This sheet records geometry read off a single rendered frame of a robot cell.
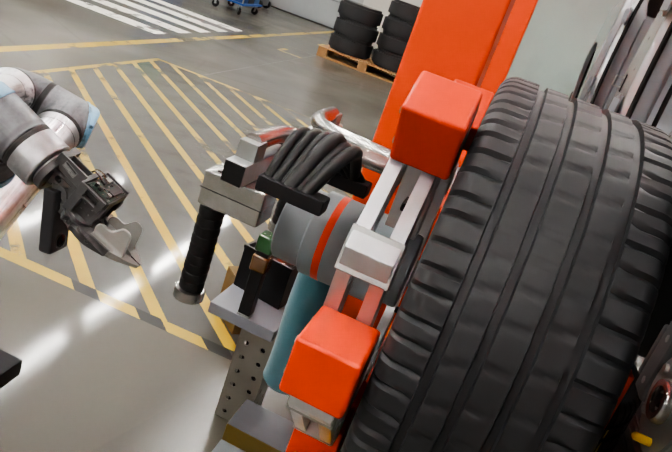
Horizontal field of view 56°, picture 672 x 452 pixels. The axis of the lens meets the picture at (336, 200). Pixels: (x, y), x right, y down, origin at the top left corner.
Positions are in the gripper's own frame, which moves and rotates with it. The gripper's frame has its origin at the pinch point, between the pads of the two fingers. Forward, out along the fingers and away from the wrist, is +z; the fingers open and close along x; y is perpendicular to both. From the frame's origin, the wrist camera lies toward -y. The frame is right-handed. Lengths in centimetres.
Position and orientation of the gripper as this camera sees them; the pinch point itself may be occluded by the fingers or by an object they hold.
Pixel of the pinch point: (131, 263)
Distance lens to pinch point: 111.3
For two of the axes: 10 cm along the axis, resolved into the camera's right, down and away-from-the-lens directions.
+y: 6.7, -6.4, -3.6
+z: 7.0, 7.1, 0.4
